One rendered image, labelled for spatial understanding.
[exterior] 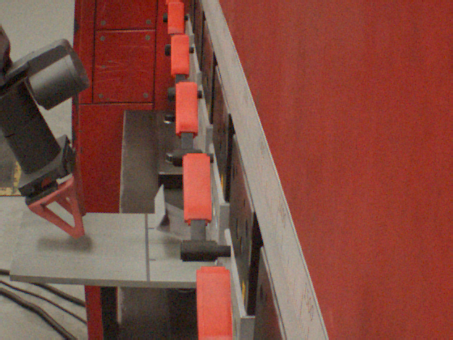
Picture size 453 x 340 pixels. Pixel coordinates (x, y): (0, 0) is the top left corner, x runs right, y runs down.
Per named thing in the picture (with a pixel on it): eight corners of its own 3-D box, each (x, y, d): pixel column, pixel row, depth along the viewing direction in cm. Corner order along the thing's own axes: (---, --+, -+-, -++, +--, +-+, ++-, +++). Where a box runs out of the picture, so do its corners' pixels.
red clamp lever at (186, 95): (172, 78, 100) (172, 161, 96) (211, 78, 101) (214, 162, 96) (171, 87, 102) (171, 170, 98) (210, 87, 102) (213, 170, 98)
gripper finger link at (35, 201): (104, 206, 118) (68, 145, 114) (103, 233, 111) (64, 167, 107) (60, 229, 118) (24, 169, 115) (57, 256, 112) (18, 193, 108)
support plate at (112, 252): (23, 217, 124) (23, 210, 124) (216, 221, 127) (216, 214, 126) (10, 281, 108) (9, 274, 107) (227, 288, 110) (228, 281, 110)
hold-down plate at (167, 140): (155, 126, 191) (155, 112, 190) (182, 126, 192) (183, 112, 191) (158, 189, 164) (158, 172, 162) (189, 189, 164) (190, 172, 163)
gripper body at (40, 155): (74, 145, 117) (46, 96, 114) (68, 178, 108) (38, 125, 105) (31, 167, 118) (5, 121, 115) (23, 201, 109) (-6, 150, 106)
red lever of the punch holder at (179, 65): (168, 31, 119) (167, 96, 114) (201, 31, 119) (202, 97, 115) (167, 40, 120) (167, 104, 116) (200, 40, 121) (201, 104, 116)
